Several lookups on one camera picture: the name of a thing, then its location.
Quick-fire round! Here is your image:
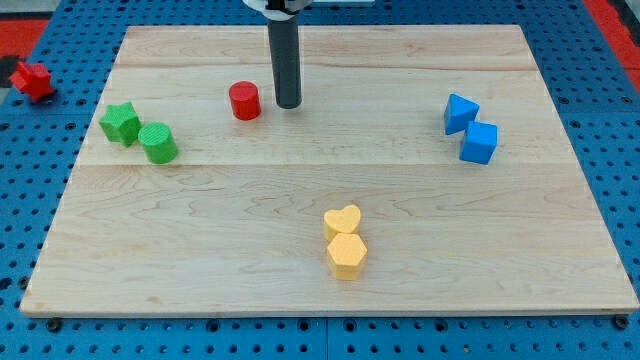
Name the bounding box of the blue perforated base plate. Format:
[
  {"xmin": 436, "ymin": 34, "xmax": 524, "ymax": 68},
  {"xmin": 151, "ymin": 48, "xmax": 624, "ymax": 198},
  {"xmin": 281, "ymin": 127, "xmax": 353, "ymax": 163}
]
[{"xmin": 1, "ymin": 0, "xmax": 639, "ymax": 359}]

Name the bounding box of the blue triangle block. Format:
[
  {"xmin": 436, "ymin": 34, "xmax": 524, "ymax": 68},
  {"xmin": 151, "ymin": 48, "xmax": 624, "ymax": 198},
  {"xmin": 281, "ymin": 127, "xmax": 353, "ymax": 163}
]
[{"xmin": 443, "ymin": 93, "xmax": 480, "ymax": 135}]

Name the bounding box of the light wooden board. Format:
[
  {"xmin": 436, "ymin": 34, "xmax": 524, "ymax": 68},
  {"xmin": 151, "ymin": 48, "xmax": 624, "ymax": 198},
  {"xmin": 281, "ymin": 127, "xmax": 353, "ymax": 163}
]
[{"xmin": 20, "ymin": 25, "xmax": 639, "ymax": 318}]

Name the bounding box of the yellow hexagon block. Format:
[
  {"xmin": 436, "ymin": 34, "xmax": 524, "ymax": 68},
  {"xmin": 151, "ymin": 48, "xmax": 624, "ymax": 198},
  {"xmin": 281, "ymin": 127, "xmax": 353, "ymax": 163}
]
[{"xmin": 327, "ymin": 233, "xmax": 368, "ymax": 281}]

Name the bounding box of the green cylinder block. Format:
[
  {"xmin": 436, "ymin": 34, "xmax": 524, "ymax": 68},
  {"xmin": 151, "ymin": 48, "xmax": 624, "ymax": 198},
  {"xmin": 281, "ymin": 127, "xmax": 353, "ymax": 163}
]
[{"xmin": 138, "ymin": 122, "xmax": 178, "ymax": 164}]

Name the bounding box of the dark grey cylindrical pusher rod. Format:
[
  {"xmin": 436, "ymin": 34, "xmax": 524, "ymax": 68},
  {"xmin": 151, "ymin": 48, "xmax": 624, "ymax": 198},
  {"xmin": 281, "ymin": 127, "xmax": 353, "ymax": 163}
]
[{"xmin": 267, "ymin": 16, "xmax": 302, "ymax": 109}]

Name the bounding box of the green star block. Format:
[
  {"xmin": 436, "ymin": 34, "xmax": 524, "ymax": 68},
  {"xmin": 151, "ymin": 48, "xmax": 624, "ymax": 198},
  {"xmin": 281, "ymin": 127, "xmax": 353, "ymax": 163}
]
[{"xmin": 99, "ymin": 102, "xmax": 142, "ymax": 147}]

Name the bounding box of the red star block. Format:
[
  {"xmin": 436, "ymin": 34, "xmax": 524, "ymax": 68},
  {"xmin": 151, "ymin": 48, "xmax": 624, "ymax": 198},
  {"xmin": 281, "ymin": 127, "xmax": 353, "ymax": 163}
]
[{"xmin": 9, "ymin": 62, "xmax": 54, "ymax": 102}]

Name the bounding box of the yellow heart block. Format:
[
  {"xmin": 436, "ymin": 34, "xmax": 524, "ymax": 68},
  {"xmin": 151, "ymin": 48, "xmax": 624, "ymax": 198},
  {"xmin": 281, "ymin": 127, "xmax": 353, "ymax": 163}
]
[{"xmin": 323, "ymin": 205, "xmax": 361, "ymax": 243}]

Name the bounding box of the red cylinder block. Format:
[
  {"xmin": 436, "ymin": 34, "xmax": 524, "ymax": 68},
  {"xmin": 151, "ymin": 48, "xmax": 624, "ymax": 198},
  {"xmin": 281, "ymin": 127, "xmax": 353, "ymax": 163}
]
[{"xmin": 228, "ymin": 81, "xmax": 261, "ymax": 121}]

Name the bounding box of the blue cube block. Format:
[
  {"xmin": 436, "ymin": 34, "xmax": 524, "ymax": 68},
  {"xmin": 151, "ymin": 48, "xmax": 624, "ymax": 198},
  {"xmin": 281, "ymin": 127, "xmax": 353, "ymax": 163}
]
[{"xmin": 459, "ymin": 121, "xmax": 499, "ymax": 165}]

